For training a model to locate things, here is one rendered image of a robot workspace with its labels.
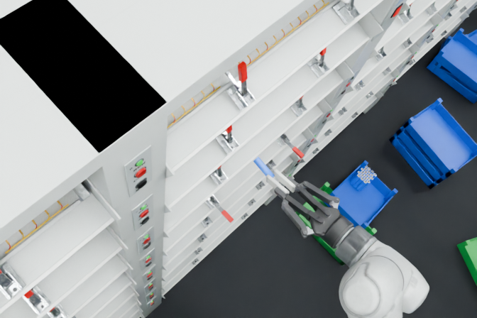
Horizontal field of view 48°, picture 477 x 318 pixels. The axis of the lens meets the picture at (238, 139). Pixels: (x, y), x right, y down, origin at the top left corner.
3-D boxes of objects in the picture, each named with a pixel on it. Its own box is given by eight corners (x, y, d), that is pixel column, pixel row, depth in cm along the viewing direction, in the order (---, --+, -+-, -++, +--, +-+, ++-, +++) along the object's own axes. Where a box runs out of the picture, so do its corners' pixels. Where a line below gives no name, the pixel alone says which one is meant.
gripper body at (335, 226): (331, 255, 127) (302, 230, 131) (353, 232, 130) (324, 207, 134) (336, 244, 121) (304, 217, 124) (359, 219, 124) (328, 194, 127)
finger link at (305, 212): (323, 226, 129) (320, 230, 129) (285, 199, 133) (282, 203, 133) (325, 218, 126) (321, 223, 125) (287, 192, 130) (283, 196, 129)
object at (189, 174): (359, 44, 125) (396, 23, 112) (159, 214, 103) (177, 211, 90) (306, -27, 123) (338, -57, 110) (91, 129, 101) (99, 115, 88)
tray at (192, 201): (335, 84, 142) (365, 69, 130) (159, 237, 120) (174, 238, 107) (289, 22, 140) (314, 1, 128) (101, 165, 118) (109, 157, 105)
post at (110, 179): (161, 302, 217) (168, 102, 59) (143, 319, 213) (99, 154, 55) (129, 265, 221) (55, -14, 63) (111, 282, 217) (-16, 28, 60)
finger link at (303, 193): (327, 216, 126) (331, 213, 127) (295, 184, 131) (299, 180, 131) (325, 223, 130) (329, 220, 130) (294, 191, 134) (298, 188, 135)
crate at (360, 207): (355, 169, 252) (365, 160, 246) (388, 200, 248) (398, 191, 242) (322, 201, 233) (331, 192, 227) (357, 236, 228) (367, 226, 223)
